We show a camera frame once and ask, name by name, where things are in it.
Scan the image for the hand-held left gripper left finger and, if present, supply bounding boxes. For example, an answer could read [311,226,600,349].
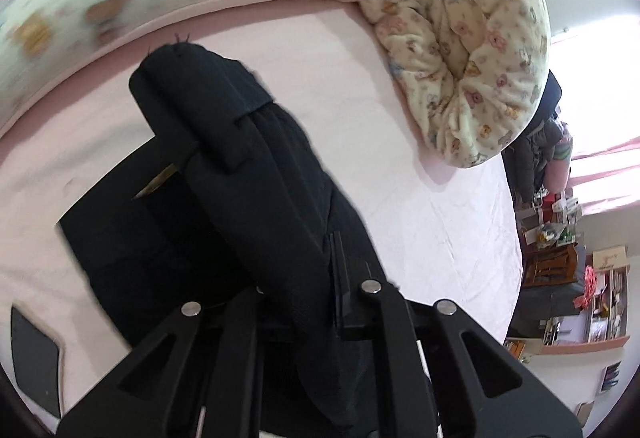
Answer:
[55,286,265,438]

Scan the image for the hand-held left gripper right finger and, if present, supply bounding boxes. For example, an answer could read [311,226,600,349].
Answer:
[330,233,584,438]

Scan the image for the black pants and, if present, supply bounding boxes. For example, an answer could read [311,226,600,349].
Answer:
[59,42,431,438]

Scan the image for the pink bed sheet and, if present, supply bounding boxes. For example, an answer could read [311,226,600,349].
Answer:
[0,0,526,434]

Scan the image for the wooden chair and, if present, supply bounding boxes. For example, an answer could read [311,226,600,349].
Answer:
[522,243,581,289]

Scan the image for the dark flat pad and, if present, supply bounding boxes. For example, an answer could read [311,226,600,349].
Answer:
[10,305,66,419]

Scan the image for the pink cluttered shelf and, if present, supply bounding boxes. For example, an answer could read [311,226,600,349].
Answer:
[540,245,632,356]

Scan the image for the cream bear-print blanket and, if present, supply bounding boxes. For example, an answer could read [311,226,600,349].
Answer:
[0,0,552,169]

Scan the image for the pink curtain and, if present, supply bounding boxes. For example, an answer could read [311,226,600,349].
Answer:
[550,35,640,219]

